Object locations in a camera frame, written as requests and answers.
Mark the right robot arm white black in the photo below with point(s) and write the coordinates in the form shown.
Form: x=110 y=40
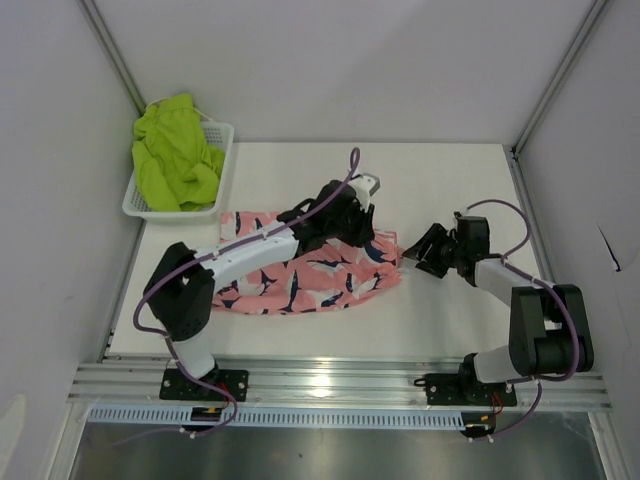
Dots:
x=549 y=336

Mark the lime green shorts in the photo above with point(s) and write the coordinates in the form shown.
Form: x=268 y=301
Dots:
x=176 y=169

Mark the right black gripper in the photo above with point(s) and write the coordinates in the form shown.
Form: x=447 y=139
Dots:
x=417 y=251

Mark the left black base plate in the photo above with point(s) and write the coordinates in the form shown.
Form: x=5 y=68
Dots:
x=175 y=386

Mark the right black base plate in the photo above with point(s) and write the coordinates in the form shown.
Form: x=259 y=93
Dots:
x=442 y=389

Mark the pink shark print shorts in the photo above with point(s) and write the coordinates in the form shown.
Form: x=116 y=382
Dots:
x=335 y=277

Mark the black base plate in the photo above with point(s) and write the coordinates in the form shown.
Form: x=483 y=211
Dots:
x=442 y=389
x=175 y=386

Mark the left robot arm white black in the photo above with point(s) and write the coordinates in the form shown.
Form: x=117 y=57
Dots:
x=178 y=297

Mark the left aluminium frame post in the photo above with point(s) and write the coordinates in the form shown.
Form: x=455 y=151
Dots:
x=111 y=50

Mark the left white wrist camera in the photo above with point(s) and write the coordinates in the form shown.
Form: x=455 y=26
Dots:
x=365 y=186

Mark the aluminium frame post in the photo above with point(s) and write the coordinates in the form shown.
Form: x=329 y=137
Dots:
x=111 y=50
x=577 y=45

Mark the right aluminium frame post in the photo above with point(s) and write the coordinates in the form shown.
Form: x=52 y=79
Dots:
x=577 y=45

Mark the white slotted cable duct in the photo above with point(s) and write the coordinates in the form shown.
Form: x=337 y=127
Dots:
x=279 y=417

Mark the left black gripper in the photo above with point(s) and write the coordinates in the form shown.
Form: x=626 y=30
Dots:
x=364 y=232

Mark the aluminium mounting rail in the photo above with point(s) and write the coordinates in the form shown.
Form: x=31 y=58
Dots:
x=316 y=382

